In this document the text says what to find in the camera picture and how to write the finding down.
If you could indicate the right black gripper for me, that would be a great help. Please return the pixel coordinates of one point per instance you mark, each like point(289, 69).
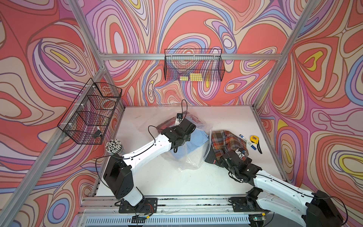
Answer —
point(224, 163)

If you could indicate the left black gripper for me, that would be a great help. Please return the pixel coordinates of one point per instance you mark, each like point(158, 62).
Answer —
point(187, 137)

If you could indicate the clear plastic vacuum bag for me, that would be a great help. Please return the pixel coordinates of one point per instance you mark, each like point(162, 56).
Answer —
point(194, 160)

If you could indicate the red plaid shirt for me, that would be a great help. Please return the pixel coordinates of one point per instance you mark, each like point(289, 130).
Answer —
point(225, 139)

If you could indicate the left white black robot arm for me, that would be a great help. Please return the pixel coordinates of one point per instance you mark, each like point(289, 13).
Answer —
point(120, 169)

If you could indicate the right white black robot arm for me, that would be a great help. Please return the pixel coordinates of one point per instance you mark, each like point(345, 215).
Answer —
point(268, 193)

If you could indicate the light blue folded shirt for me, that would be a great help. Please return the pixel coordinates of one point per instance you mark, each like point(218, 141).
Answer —
point(198, 139)

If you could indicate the blue white marker pen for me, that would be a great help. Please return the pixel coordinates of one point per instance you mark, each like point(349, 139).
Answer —
point(247, 142)

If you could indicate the yellow tape measure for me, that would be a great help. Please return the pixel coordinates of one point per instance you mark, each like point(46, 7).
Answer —
point(256, 141)

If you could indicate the yellow sticky note blocks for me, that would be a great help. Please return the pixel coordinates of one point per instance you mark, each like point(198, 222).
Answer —
point(192, 77)

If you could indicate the bundle of white sticks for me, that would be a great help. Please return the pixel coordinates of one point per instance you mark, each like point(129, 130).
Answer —
point(114, 147)

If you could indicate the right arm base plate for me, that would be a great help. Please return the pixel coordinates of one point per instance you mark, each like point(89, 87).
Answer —
point(245, 204)

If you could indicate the black wire basket back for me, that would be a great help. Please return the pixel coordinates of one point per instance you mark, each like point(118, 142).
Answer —
point(183, 61)

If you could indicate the black wire basket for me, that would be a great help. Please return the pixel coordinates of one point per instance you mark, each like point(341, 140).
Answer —
point(183, 61)
point(87, 119)

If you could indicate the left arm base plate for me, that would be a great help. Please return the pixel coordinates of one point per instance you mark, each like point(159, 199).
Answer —
point(146, 206)

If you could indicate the black wire basket left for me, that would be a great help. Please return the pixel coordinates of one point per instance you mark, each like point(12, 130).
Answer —
point(87, 119)

